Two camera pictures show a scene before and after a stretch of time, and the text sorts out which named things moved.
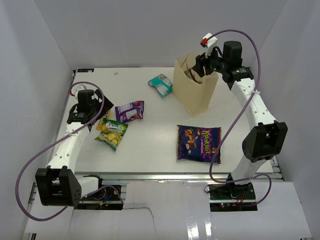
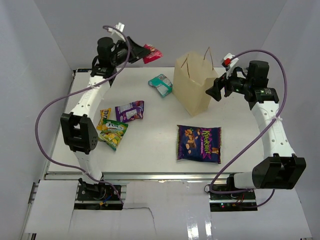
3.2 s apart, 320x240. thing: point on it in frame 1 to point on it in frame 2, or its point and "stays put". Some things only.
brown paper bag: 194,90 stays put
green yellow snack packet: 112,132 stays put
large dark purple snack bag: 198,143 stays put
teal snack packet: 163,84 stays put
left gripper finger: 107,105 to 136,52
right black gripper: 201,61 to 219,84
